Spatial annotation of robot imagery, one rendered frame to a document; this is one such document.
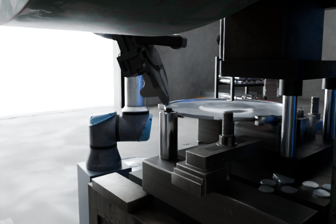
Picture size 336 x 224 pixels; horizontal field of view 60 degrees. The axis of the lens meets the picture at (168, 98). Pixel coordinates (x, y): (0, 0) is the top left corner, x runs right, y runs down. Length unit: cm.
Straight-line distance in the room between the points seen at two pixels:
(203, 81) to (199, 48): 82
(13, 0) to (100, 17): 7
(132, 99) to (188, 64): 569
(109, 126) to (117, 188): 62
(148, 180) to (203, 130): 19
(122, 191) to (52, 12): 41
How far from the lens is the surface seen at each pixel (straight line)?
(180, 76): 666
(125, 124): 119
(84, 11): 24
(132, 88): 119
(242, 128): 57
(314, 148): 59
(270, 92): 59
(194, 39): 699
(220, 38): 62
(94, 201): 68
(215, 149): 46
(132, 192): 58
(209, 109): 63
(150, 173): 55
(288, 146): 51
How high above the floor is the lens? 89
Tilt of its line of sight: 7 degrees down
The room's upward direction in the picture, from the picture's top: straight up
